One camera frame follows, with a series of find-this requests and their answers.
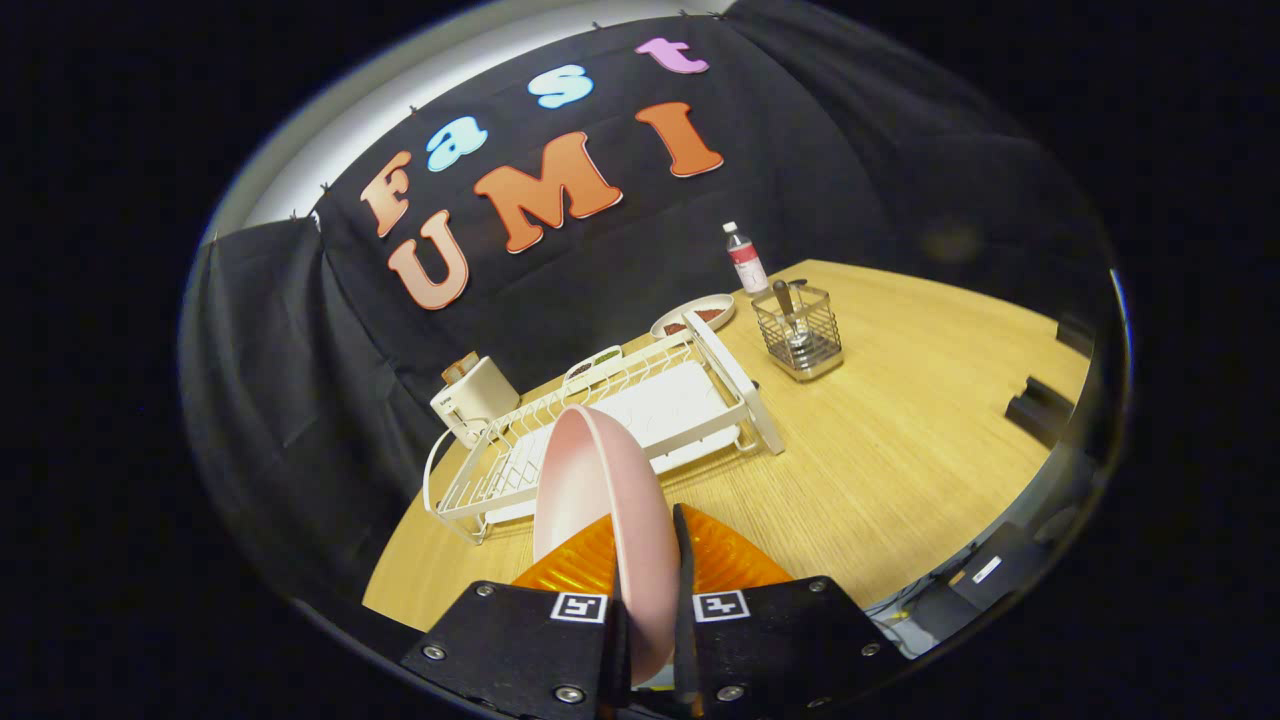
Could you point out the white plate with meat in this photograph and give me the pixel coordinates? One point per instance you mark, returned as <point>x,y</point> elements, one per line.
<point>690,305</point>

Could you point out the black table clamp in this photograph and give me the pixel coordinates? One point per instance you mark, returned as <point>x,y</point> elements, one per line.
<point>1040,412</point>
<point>1075,335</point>

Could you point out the clear bottle red label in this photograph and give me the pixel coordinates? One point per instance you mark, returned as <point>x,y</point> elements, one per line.
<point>748,265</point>

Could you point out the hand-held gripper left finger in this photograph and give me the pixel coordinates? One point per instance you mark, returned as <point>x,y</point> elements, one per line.
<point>520,650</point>

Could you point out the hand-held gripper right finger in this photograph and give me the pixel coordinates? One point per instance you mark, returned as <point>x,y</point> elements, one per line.
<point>684,600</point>

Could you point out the brown bread slice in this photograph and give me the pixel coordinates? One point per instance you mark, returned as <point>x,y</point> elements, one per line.
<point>469,362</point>
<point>453,373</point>

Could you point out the pink plate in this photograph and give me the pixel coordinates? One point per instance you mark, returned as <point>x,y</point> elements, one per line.
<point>600,480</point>

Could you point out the dark box white label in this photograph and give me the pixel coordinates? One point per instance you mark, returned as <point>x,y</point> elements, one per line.
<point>1000,585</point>

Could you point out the black backdrop cloth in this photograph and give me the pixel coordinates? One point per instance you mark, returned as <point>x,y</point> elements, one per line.
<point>620,260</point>

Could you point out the white divided condiment dish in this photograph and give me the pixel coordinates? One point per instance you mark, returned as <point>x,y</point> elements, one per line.
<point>595,363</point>

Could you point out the white toaster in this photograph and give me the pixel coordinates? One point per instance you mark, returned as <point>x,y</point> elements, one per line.
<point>480,405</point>

